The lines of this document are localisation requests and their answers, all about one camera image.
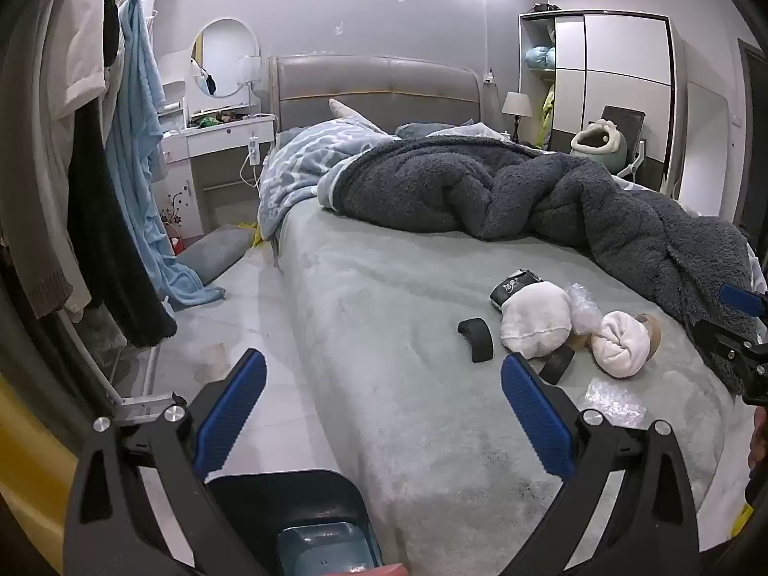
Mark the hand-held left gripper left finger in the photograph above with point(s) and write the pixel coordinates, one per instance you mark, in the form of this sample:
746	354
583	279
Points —
231	411

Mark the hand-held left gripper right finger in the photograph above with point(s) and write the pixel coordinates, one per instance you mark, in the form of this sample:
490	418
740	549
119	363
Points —
537	423

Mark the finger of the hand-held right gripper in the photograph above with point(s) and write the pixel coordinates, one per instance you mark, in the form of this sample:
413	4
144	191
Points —
729	336
744	298

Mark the black tape roll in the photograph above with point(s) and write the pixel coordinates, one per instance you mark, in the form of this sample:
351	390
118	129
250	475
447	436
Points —
558	366

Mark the brown tape roll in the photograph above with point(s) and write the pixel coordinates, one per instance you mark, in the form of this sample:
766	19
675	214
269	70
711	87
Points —
654	336

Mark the clear plastic bag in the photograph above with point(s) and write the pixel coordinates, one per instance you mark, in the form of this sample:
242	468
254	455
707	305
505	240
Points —
615	402

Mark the dark teal waste bin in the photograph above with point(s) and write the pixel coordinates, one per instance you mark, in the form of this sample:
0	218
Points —
252	504

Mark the black curved strip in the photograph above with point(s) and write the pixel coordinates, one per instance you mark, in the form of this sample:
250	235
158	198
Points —
478	342

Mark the large white cloth ball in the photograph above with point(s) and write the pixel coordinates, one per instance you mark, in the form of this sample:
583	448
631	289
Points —
534	318

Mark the small white cloth ball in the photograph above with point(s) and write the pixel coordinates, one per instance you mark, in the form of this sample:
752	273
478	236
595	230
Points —
618	345

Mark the clear plastic wrap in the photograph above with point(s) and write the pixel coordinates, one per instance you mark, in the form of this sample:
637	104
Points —
585	309

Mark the black and silver packet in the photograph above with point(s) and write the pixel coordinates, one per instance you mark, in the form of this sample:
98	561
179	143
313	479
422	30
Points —
510	288

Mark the person's right hand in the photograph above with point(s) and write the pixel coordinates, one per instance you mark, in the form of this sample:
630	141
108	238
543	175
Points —
759	438

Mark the metal clothes rack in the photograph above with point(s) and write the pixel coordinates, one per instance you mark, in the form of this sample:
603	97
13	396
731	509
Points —
141	402

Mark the grey floor cushion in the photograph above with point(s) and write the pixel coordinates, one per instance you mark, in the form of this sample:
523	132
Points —
216	249

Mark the bed with grey sheet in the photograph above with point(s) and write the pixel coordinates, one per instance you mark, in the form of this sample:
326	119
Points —
390	342

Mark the yellow cloth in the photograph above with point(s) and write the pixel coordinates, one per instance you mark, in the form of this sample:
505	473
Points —
252	233

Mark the yellow plastic object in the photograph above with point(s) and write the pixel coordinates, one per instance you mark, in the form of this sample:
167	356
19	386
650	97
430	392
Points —
30	468

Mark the cream and green plush toy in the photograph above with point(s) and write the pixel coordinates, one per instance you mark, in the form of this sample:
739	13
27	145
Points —
600	144

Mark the black chair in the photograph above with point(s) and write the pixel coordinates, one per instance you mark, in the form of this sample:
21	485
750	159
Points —
630	120

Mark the blue patterned quilt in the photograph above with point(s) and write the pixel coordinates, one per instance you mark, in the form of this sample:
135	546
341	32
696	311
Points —
300	168

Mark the white power strip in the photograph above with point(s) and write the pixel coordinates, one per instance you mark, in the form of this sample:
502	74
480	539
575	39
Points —
254	150

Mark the dark grey fleece blanket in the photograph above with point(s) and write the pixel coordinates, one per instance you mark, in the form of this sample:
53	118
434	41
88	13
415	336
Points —
420	186

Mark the grey hanging coat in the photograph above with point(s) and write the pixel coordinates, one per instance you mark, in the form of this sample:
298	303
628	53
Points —
42	222

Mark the yellow-green cloth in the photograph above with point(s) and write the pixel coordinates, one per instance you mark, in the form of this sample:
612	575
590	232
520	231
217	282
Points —
547	117

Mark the white wardrobe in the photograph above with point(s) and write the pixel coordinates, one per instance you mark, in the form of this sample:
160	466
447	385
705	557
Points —
624	48

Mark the white vanity table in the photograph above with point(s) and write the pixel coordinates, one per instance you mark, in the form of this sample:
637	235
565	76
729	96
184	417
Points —
222	132

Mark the light blue robe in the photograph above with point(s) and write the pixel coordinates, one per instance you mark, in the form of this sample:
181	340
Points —
138	132

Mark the bedside lamp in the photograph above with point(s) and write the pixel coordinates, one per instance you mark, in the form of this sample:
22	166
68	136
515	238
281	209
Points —
516	103

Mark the blue plush toy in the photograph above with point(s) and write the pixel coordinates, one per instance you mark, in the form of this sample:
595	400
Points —
540	58

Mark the grey-blue pillow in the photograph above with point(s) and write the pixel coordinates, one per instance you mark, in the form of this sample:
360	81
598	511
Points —
420	129

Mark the white pillow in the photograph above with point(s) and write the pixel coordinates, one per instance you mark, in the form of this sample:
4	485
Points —
345	111

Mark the grey padded headboard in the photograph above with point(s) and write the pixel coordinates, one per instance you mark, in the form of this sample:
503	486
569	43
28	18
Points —
384	90

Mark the round mirror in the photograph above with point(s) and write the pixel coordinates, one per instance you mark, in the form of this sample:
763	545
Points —
225	54

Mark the white hanging shirt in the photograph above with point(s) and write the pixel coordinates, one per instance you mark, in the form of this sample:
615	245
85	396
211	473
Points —
84	42

